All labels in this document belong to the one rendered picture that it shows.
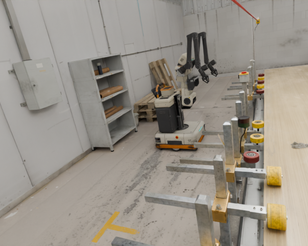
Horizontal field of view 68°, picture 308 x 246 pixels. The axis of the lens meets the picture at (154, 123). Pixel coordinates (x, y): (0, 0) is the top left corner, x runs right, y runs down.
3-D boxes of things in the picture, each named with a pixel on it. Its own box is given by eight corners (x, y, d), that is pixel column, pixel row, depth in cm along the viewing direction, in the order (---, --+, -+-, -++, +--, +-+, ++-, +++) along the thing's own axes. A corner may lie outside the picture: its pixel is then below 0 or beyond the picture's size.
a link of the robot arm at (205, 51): (202, 32, 325) (200, 32, 316) (206, 31, 323) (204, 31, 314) (205, 63, 339) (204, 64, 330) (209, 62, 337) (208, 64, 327)
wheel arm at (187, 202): (144, 202, 98) (143, 195, 97) (148, 197, 101) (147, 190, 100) (278, 223, 76) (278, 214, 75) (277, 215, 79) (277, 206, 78)
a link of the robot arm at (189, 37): (187, 32, 292) (185, 32, 284) (198, 31, 287) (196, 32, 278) (187, 68, 309) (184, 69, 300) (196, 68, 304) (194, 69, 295)
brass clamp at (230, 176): (221, 181, 104) (220, 172, 102) (225, 166, 115) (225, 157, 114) (235, 182, 101) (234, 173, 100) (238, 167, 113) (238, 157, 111)
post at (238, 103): (239, 167, 160) (235, 101, 145) (239, 165, 163) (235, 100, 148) (244, 168, 158) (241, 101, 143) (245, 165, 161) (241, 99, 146)
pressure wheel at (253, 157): (243, 174, 127) (242, 156, 123) (244, 167, 133) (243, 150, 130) (259, 176, 123) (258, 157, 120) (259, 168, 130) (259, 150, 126)
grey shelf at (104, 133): (92, 151, 407) (67, 62, 359) (119, 131, 483) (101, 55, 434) (112, 152, 387) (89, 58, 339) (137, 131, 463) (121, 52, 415)
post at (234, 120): (235, 192, 140) (230, 118, 125) (236, 189, 143) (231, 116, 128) (242, 193, 138) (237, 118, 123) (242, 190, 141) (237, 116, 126)
